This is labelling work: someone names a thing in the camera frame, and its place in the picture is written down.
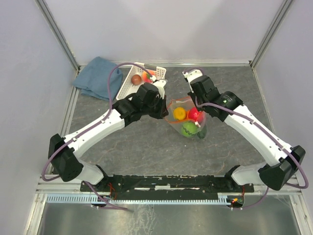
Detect yellow lemon toy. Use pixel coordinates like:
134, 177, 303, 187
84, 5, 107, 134
173, 107, 187, 120

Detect clear zip top bag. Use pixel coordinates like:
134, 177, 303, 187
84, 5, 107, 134
165, 96, 207, 140

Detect red pomegranate toy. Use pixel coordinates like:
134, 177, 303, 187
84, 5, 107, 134
188, 107, 204, 123

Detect peach fruit toy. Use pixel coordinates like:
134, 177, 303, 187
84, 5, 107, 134
141, 70, 155, 83

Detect white plastic basket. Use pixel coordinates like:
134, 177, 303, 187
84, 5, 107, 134
116, 62, 166, 100

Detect brown kiwi toy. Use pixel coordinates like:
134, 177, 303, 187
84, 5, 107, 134
131, 74, 142, 86

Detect green watermelon toy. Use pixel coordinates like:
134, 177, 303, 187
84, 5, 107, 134
180, 122, 198, 138

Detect dark green avocado toy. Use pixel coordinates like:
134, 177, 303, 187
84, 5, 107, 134
197, 129, 207, 140

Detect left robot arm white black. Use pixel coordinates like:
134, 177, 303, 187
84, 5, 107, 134
48, 80, 168, 191

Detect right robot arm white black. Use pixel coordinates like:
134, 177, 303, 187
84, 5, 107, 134
184, 70, 306, 191

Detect blue folded cloth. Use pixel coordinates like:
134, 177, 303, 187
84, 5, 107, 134
72, 57, 123, 101

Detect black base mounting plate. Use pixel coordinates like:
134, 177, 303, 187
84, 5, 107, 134
92, 175, 254, 201

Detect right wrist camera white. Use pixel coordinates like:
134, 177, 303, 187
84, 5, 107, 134
182, 67, 204, 82

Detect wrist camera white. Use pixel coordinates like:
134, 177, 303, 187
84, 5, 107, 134
152, 79, 167, 98
182, 67, 204, 82

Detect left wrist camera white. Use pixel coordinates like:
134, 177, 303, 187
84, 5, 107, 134
152, 79, 167, 98

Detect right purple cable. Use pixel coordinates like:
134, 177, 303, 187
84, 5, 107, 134
183, 67, 309, 211

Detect purple cable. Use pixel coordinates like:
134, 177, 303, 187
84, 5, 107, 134
183, 67, 309, 211
41, 62, 157, 211

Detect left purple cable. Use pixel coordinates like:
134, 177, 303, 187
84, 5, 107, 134
41, 62, 157, 211

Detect light blue cable duct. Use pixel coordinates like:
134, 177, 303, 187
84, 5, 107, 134
46, 194, 231, 206

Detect aluminium frame rail front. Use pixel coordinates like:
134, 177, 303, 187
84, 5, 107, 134
36, 174, 302, 196

